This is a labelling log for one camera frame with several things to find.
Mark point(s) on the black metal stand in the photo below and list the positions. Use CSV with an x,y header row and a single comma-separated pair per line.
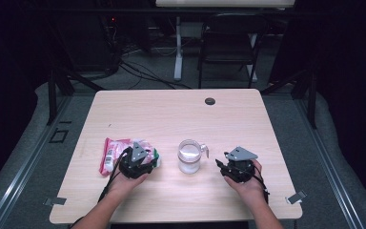
x,y
52,98
312,101

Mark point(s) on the aluminium floor rail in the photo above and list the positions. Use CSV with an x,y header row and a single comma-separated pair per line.
x,y
22,178
329,171

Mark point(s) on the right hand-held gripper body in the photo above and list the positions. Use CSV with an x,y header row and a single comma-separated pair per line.
x,y
239,168

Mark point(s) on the grey tape piece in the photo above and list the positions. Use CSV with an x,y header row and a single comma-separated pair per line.
x,y
55,201
296,197

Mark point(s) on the pink snack packet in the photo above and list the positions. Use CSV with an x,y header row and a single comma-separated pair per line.
x,y
112,152

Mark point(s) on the person's left hand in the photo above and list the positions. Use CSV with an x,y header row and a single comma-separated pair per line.
x,y
124,186

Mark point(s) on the white desk top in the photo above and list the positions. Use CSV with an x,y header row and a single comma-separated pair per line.
x,y
222,3

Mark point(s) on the dark computer tower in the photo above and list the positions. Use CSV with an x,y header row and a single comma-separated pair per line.
x,y
85,44

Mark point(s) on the round table grommet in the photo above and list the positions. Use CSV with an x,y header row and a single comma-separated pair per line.
x,y
210,101

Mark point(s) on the glass jar with hinged lid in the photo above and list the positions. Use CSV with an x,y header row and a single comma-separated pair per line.
x,y
189,157

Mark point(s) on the black folding chair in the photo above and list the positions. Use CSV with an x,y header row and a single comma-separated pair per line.
x,y
232,41

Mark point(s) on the person's right hand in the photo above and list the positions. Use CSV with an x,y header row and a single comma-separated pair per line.
x,y
248,191

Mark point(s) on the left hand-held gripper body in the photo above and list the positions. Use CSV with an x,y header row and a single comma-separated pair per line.
x,y
136,168

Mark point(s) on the black floor tape strip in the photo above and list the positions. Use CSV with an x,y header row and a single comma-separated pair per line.
x,y
65,122

